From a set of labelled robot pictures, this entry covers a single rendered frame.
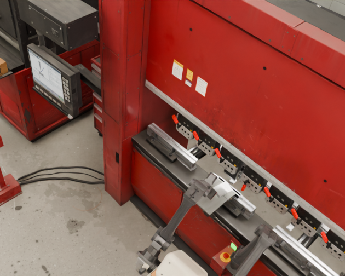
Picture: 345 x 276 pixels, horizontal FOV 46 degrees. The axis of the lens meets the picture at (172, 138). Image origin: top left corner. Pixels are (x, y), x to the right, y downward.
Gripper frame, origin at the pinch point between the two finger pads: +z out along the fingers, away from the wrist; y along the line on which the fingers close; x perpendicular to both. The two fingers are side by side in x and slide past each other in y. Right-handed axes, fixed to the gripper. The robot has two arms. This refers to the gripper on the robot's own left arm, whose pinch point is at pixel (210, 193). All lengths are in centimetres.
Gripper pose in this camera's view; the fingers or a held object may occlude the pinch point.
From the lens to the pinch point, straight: 268.1
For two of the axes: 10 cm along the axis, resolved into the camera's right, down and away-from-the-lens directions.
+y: -6.9, -5.7, 4.4
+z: 2.8, 3.5, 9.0
